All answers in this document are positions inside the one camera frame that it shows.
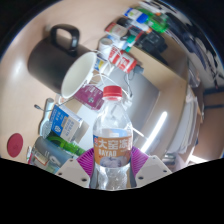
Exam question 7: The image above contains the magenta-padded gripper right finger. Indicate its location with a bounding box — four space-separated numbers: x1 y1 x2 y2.
130 146 173 189

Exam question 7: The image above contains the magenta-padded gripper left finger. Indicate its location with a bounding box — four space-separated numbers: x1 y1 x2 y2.
54 147 96 190

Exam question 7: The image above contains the clear red-capped drink bottle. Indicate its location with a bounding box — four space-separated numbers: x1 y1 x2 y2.
92 85 134 191

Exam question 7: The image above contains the dark green bottle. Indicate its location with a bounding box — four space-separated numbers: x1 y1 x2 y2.
46 131 86 158

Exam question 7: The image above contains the grey shaker bottle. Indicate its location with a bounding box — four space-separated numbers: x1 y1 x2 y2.
31 136 73 174

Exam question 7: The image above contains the white under-shelf tube light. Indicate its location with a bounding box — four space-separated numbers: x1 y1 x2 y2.
139 111 168 154

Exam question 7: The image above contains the blue and white carton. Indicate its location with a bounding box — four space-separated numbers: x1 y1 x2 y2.
49 104 84 143

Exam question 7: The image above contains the small white round dish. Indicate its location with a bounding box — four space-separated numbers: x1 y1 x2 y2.
39 97 55 138

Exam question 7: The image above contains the magenta pouch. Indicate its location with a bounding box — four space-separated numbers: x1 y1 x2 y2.
73 83 105 111

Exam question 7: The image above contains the black mug white inside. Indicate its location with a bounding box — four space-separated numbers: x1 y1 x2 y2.
27 23 99 100

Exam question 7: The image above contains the red and white can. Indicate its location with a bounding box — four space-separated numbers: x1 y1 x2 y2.
108 46 138 74

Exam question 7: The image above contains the green plastic container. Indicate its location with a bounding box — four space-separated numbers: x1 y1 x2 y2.
144 7 169 34

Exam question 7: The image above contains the small blue and white bottle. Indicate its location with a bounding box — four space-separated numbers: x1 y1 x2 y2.
123 7 149 24

